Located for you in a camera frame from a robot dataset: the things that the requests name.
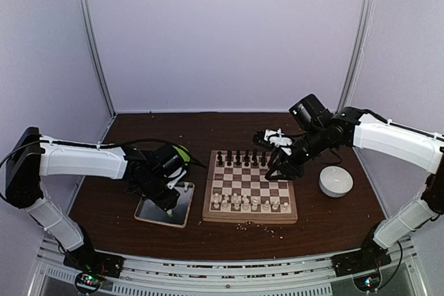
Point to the aluminium frame post right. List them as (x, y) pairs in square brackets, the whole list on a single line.
[(357, 55)]

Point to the white chess pieces pile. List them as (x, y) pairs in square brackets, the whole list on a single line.
[(185, 190)]

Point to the white bowl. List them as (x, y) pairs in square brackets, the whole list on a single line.
[(335, 182)]

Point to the green plate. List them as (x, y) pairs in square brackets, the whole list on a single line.
[(184, 153)]

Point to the wooden chess board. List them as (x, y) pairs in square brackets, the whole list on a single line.
[(249, 182)]

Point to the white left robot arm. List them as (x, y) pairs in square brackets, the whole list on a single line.
[(36, 157)]

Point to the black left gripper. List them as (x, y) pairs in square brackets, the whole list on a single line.
[(165, 204)]

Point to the white chess king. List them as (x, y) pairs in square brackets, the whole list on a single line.
[(254, 203)]

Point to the white chess queen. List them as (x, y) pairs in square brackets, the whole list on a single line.
[(245, 206)]

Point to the aluminium frame post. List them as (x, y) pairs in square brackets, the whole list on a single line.
[(357, 55), (95, 57)]

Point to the white chess knight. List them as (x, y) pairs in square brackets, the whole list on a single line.
[(225, 205)]

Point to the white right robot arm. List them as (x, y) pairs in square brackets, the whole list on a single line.
[(409, 153)]

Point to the black chess pieces row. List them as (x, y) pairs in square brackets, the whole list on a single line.
[(242, 158)]

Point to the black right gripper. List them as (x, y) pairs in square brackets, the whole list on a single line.
[(286, 162)]

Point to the aluminium frame post left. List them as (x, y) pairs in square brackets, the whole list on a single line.
[(95, 57)]

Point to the metal tray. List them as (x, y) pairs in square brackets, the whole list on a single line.
[(155, 211)]

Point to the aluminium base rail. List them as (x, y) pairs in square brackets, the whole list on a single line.
[(306, 275)]

